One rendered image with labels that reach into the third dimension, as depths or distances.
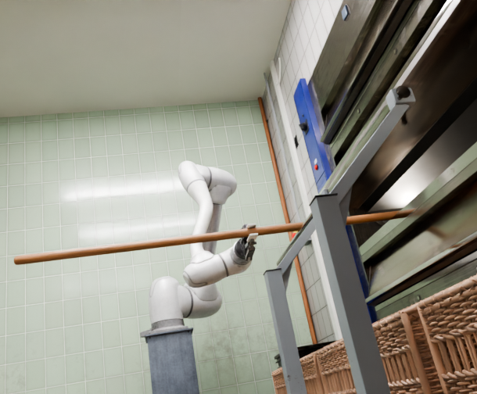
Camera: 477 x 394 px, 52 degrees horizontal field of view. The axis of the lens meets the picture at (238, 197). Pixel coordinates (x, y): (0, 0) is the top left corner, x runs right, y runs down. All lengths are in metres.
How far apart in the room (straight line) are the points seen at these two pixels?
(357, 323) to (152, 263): 2.26
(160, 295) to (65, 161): 1.29
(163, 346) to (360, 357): 1.58
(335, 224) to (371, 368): 0.24
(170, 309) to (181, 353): 0.21
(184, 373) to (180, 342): 0.14
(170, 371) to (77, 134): 1.75
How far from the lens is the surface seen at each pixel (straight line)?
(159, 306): 2.37
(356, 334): 0.83
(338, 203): 0.89
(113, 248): 1.72
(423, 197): 1.73
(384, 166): 1.94
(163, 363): 2.31
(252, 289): 2.99
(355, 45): 2.15
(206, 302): 2.49
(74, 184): 3.23
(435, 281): 1.75
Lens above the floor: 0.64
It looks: 23 degrees up
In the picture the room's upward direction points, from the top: 11 degrees counter-clockwise
